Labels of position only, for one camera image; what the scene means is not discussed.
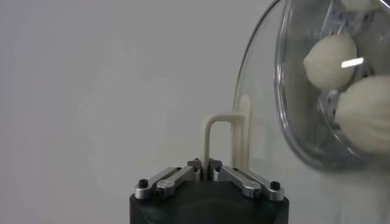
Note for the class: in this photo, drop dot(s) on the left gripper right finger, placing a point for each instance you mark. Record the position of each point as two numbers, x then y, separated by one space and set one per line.
246 184

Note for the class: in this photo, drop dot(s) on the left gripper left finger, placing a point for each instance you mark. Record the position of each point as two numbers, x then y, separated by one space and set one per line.
170 182

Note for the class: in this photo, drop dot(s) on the white steamed baozi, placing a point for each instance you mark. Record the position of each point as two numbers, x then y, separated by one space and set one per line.
365 115
329 64
359 4

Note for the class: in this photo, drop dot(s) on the stainless steel steamer basket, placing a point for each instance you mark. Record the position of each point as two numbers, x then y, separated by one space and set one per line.
304 128

